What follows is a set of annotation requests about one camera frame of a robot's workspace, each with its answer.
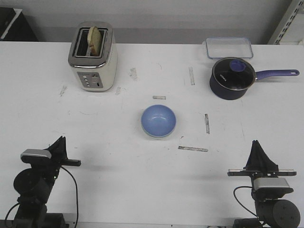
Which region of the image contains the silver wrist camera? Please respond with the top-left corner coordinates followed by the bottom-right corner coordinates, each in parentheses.
top-left (20, 149), bottom-right (51, 165)
top-left (253, 178), bottom-right (294, 194)

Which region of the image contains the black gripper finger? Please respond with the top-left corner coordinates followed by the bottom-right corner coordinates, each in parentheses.
top-left (244, 140), bottom-right (278, 171)
top-left (45, 136), bottom-right (68, 161)

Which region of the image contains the dark blue saucepan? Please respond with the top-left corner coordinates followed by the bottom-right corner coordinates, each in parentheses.
top-left (209, 57), bottom-right (300, 100)

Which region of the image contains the black box in corner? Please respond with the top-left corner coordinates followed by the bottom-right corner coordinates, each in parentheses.
top-left (0, 7), bottom-right (38, 42)

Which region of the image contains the clear plastic food container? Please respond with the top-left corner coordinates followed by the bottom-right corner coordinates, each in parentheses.
top-left (202, 37), bottom-right (254, 59)

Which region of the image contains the blue bowl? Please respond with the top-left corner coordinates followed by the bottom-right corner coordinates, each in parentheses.
top-left (141, 104), bottom-right (177, 138)

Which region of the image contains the black camera cable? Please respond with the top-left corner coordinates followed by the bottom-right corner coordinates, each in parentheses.
top-left (233, 186), bottom-right (261, 219)
top-left (60, 166), bottom-right (79, 225)

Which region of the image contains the green bowl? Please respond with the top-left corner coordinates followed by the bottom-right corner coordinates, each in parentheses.
top-left (143, 129), bottom-right (174, 140)

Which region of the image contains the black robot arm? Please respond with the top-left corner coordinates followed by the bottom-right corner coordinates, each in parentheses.
top-left (228, 140), bottom-right (301, 228)
top-left (11, 136), bottom-right (81, 228)

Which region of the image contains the slice of toast bread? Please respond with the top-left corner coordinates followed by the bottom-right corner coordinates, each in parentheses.
top-left (87, 27), bottom-right (102, 56)

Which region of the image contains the cream and chrome toaster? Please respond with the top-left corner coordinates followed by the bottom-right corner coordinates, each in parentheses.
top-left (68, 21), bottom-right (118, 92)

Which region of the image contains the white slotted shelf rail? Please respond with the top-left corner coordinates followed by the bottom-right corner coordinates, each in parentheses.
top-left (267, 0), bottom-right (304, 46)

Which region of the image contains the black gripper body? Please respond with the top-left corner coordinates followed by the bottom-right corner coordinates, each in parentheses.
top-left (228, 170), bottom-right (296, 202)
top-left (31, 158), bottom-right (81, 185)

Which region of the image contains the glass pot lid blue knob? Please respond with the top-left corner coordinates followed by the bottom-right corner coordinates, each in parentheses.
top-left (212, 57), bottom-right (256, 91)

